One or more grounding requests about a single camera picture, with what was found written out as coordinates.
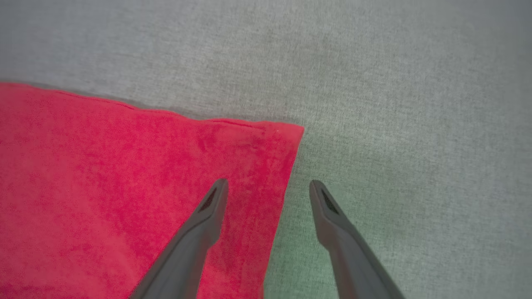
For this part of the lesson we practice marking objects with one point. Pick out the red shirt with white sleeves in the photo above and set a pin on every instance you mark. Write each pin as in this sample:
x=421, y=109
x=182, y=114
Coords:
x=104, y=187

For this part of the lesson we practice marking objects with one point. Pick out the grey fabric sofa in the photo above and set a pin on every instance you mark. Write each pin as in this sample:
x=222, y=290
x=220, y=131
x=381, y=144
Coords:
x=415, y=104

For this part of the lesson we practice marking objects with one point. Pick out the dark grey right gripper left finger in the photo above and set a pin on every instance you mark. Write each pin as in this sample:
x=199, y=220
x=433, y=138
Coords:
x=187, y=253

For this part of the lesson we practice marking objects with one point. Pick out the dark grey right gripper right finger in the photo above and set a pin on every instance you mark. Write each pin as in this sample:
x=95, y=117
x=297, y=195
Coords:
x=353, y=261

